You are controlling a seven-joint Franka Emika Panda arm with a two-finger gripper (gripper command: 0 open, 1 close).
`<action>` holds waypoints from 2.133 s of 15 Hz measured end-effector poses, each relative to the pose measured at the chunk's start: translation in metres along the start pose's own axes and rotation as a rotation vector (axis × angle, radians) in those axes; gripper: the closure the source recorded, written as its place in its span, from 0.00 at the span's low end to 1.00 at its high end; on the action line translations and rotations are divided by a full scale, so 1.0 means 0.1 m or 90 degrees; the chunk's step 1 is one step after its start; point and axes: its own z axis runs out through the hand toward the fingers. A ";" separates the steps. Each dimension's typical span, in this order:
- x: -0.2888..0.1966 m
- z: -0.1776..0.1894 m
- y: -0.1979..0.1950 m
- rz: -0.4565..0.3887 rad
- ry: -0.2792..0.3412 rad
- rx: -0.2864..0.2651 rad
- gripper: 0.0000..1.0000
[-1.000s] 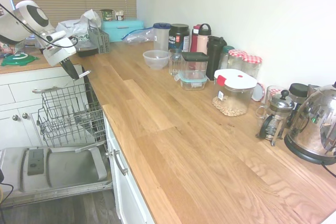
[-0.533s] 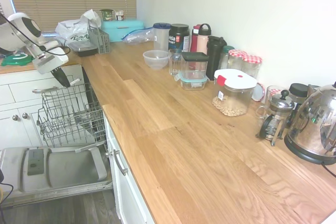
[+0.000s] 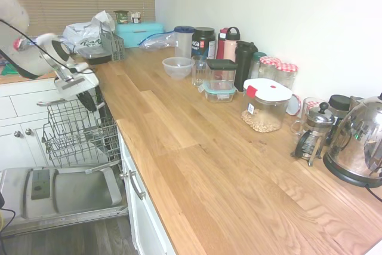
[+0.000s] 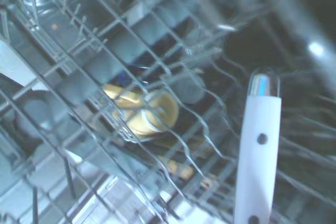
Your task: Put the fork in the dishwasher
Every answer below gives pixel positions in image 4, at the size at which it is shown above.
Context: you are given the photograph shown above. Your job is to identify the white knife handle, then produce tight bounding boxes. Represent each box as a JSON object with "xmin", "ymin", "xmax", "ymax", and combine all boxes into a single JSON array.
[{"xmin": 234, "ymin": 72, "xmax": 282, "ymax": 224}]

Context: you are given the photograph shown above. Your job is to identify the open black dishwasher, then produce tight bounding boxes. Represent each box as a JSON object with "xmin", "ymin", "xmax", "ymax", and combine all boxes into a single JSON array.
[{"xmin": 0, "ymin": 0, "xmax": 336, "ymax": 224}]

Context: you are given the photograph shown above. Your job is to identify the yellow mug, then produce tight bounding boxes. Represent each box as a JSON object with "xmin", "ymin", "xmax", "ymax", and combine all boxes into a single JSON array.
[{"xmin": 100, "ymin": 82, "xmax": 180, "ymax": 140}]

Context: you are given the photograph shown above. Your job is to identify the grey wire dishwasher rack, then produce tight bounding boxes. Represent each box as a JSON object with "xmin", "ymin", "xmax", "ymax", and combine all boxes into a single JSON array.
[{"xmin": 0, "ymin": 0, "xmax": 336, "ymax": 224}]

